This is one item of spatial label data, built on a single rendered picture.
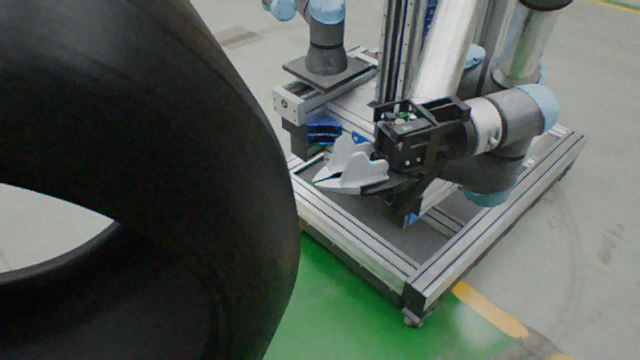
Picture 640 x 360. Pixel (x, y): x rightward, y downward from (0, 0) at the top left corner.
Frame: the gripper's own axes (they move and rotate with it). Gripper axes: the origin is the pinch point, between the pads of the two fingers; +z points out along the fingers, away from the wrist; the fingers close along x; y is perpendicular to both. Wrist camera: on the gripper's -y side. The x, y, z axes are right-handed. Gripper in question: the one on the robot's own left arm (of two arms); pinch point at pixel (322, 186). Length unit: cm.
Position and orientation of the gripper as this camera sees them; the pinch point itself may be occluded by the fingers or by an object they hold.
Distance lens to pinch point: 55.2
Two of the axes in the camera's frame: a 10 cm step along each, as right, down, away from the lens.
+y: 0.0, -7.4, -6.7
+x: 4.2, 6.1, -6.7
